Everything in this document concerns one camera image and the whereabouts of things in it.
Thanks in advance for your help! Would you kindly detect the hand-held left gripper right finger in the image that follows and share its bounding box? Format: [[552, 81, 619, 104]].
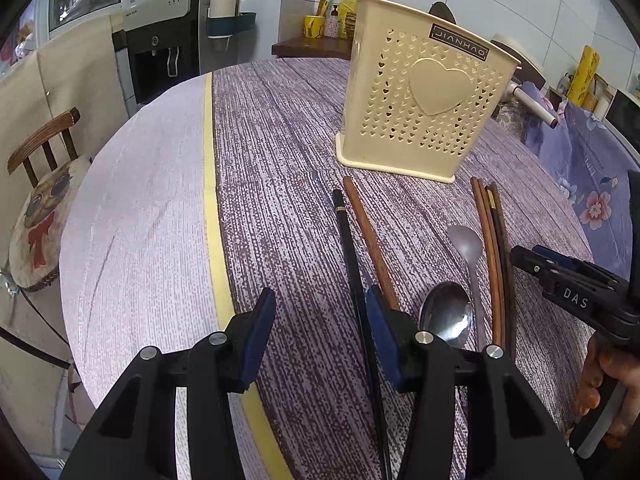
[[365, 285, 583, 480]]

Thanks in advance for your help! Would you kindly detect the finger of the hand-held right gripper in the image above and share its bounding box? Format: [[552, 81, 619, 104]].
[[531, 244, 626, 293], [510, 246, 628, 326]]

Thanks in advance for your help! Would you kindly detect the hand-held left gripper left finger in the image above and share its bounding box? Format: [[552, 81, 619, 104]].
[[59, 287, 277, 480]]

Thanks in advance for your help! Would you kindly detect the dark brown chopstick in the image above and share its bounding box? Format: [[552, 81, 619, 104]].
[[487, 182, 517, 361]]

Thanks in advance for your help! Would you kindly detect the shiny steel spoon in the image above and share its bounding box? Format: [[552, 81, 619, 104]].
[[418, 280, 476, 351]]

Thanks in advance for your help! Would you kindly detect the brown wooden chopstick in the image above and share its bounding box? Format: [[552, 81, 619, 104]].
[[470, 176, 501, 348], [477, 178, 506, 348], [342, 175, 402, 312]]

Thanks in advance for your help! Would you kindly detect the black chopstick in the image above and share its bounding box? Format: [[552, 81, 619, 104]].
[[331, 188, 396, 480]]

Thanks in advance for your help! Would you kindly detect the matte grey metal spoon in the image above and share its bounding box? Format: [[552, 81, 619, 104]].
[[446, 224, 488, 353]]

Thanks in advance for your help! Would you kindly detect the cream perforated utensil holder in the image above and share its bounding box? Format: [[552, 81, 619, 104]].
[[335, 0, 522, 184]]

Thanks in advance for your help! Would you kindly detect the person's right hand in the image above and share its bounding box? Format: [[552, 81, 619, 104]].
[[574, 335, 640, 453]]

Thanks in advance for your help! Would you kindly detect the purple floral cloth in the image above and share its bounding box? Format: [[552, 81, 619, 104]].
[[520, 82, 640, 281]]

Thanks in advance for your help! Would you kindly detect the paisley patterned cloth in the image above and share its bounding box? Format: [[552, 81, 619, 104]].
[[492, 102, 526, 142]]

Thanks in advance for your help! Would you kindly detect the purple striped tablecloth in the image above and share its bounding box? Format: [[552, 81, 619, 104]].
[[59, 57, 608, 480]]

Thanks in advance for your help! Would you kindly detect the white microwave oven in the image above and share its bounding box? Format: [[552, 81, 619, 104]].
[[602, 89, 640, 156]]

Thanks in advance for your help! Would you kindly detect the yellow package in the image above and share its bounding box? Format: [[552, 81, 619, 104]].
[[566, 45, 600, 108]]

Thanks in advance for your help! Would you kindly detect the dog print seat cushion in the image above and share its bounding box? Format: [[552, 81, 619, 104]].
[[10, 157, 93, 293]]

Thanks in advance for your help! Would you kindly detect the dark brown rounded object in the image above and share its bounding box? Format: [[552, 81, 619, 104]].
[[430, 1, 457, 26]]

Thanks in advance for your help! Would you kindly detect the dark wooden counter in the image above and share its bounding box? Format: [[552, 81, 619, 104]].
[[271, 37, 353, 59]]

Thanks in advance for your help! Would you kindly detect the wooden chair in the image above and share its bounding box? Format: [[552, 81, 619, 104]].
[[7, 107, 93, 191]]

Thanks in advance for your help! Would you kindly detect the white water dispenser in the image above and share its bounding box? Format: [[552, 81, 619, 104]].
[[121, 0, 211, 106]]

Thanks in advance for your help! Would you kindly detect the black cable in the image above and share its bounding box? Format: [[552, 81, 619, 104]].
[[0, 280, 76, 368]]

